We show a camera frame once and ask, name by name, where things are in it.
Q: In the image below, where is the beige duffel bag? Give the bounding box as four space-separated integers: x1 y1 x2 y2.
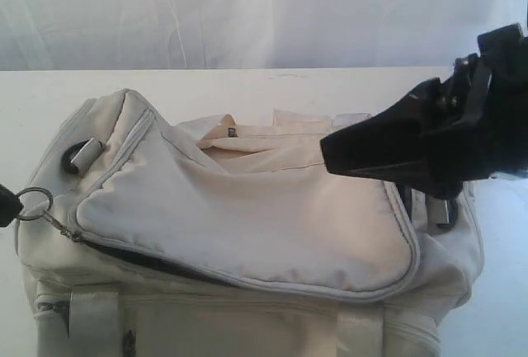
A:
16 89 483 356

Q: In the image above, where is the white backdrop curtain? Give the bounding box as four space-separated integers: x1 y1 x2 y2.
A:
1 0 527 70

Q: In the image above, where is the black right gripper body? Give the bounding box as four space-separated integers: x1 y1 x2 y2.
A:
422 24 527 199

